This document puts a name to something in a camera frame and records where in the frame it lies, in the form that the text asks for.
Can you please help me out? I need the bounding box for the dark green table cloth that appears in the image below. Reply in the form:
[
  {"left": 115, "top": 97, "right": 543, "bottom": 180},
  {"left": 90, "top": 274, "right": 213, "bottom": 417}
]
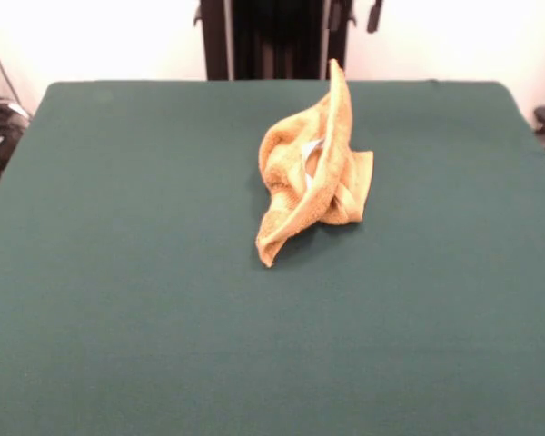
[{"left": 0, "top": 79, "right": 545, "bottom": 436}]

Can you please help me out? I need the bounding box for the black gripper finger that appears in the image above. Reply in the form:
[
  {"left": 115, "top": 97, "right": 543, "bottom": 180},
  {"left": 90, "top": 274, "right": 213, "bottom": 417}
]
[
  {"left": 366, "top": 0, "right": 385, "bottom": 34},
  {"left": 326, "top": 0, "right": 347, "bottom": 32}
]

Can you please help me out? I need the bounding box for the orange-tan terry towel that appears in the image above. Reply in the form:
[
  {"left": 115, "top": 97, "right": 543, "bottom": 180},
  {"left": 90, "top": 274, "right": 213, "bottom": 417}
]
[{"left": 254, "top": 58, "right": 374, "bottom": 268}]

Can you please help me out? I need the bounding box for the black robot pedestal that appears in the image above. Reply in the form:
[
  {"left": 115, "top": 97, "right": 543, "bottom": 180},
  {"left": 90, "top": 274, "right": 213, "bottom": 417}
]
[{"left": 193, "top": 0, "right": 349, "bottom": 82}]

